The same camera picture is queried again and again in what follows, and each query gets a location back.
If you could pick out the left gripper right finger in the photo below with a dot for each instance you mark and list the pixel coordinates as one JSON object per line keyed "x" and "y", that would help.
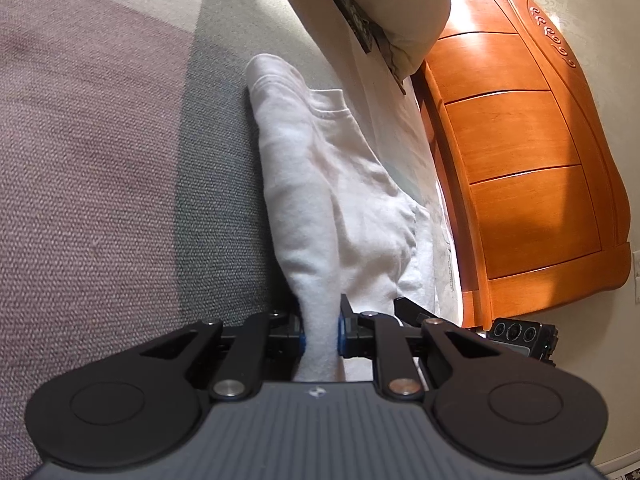
{"x": 380, "y": 338}

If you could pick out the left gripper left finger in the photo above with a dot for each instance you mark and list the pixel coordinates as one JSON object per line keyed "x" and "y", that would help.
{"x": 268, "y": 346}

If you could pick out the white printed t-shirt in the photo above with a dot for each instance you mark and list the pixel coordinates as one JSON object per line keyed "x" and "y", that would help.
{"x": 340, "y": 226}

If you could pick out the orange wooden headboard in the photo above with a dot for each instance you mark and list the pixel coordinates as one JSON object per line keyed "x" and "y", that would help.
{"x": 538, "y": 209}

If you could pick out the floral pillow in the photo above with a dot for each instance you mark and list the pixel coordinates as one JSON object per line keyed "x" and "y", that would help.
{"x": 404, "y": 31}

